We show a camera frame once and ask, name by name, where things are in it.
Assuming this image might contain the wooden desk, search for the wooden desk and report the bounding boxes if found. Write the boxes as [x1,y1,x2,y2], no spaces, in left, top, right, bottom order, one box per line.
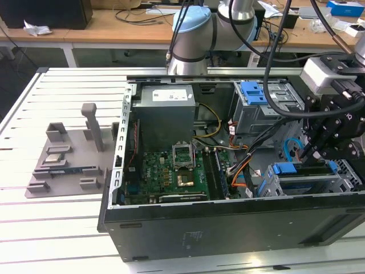
[0,0,365,55]

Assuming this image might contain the locking lever wire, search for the locking lever wire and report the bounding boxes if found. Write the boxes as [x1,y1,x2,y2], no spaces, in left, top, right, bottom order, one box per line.
[191,140,198,171]

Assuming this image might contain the clear plastic bag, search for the clear plastic bag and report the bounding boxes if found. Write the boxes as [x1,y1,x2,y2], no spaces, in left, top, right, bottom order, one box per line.
[309,14,340,34]

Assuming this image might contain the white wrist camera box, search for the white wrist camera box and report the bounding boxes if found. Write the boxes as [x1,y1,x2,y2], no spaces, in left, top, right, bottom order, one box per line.
[301,57,344,94]

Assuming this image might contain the loose RAM stick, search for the loose RAM stick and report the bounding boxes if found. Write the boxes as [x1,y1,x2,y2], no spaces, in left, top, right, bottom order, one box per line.
[50,168,83,175]

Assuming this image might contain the metal disk bay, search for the metal disk bay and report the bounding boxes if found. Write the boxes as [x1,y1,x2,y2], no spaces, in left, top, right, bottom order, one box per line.
[256,159,357,198]

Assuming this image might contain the black desktop tower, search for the black desktop tower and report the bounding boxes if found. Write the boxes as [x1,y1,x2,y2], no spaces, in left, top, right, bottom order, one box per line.
[253,8,266,41]

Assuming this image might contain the blue wire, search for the blue wire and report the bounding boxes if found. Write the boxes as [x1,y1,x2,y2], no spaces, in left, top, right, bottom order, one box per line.
[282,138,302,162]

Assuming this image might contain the white keyboard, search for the white keyboard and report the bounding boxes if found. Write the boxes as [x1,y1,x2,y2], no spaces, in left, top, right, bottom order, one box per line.
[145,7,177,15]

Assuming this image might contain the installed RAM stick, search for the installed RAM stick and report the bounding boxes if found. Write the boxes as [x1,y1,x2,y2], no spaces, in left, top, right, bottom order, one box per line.
[214,150,230,199]

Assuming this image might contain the orange wire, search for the orange wire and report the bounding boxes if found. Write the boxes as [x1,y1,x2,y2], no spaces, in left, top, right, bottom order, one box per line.
[230,159,252,188]

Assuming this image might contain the grey parts rack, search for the grey parts rack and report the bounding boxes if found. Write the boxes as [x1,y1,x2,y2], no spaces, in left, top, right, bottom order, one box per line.
[24,103,120,200]

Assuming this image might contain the metal socket cover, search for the metal socket cover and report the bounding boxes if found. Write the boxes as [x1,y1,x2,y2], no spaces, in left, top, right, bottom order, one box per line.
[172,142,196,171]

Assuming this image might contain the red wire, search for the red wire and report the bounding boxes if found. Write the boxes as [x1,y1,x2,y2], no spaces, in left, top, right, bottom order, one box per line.
[127,119,142,168]

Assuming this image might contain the blue cardboard box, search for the blue cardboard box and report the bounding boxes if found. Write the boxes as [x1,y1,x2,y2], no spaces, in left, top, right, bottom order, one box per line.
[326,0,365,18]

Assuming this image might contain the black open PC case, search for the black open PC case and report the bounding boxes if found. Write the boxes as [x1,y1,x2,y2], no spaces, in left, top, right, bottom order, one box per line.
[96,74,365,263]

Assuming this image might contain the blue plastic drive latch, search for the blue plastic drive latch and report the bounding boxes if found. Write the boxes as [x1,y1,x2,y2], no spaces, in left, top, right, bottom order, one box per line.
[240,82,270,106]

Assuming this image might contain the grey flat tray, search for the grey flat tray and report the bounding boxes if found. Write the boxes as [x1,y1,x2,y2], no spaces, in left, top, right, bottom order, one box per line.
[298,6,333,19]

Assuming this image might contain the grey power supply unit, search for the grey power supply unit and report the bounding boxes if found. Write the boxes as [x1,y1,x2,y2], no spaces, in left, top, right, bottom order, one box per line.
[131,85,200,152]

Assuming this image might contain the crumpled white paper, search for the crumpled white paper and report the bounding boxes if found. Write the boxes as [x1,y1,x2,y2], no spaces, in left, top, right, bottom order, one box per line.
[23,19,54,37]

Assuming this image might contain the black cable bundle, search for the black cable bundle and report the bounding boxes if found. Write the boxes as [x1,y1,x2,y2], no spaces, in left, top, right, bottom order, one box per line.
[228,116,303,175]

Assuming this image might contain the metal drive cage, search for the metal drive cage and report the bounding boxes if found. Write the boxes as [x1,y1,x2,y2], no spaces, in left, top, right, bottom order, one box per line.
[230,81,309,136]

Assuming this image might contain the green motherboard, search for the green motherboard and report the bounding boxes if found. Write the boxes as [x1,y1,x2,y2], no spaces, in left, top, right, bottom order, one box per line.
[125,150,232,205]

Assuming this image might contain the large black box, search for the large black box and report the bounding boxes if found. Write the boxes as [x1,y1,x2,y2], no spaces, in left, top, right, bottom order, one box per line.
[0,0,94,30]

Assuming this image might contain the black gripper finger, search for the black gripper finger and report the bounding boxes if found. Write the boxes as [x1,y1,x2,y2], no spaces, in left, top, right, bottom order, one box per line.
[303,116,363,168]
[299,95,326,158]

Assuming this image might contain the black camera bracket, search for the black camera bracket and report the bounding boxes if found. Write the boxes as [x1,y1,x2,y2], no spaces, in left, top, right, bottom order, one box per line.
[319,54,365,76]

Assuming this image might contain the hard disk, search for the hard disk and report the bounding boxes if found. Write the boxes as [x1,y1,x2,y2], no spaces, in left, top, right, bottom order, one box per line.
[256,160,340,198]

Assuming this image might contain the small white box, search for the small white box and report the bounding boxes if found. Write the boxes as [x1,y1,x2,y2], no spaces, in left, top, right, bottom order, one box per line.
[343,23,365,38]

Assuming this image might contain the thick black hose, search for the thick black hose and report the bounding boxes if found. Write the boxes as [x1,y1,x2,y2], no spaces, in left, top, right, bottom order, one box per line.
[310,0,354,55]

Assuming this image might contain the thin black camera cable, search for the thin black camera cable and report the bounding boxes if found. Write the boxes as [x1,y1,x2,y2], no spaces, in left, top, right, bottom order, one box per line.
[262,0,365,118]

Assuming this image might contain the black graphics card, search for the black graphics card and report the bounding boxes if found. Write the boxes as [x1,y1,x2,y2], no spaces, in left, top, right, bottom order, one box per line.
[158,192,209,204]

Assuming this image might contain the yellow wires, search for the yellow wires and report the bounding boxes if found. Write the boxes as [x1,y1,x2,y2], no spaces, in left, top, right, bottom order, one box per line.
[193,102,222,139]

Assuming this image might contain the CPU socket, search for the CPU socket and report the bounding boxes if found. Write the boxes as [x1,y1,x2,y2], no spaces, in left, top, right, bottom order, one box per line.
[174,170,197,189]

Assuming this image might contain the black RAM slot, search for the black RAM slot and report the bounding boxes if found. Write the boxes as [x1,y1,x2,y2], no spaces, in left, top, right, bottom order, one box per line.
[202,148,222,200]

